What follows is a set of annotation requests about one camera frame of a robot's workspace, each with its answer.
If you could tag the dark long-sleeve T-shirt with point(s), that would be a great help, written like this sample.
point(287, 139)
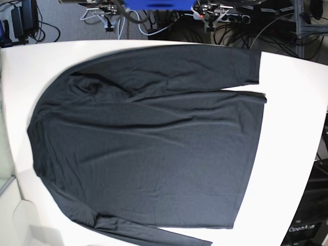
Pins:
point(136, 142)

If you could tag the blue plastic box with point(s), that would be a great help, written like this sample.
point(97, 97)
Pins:
point(159, 4)

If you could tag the white power strip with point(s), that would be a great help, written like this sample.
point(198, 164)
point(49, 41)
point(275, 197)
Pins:
point(221, 16)

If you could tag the black device on stand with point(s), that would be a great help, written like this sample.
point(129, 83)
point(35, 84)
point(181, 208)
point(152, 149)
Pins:
point(24, 17)

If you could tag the black OpenArm case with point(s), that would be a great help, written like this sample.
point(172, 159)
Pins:
point(309, 225)

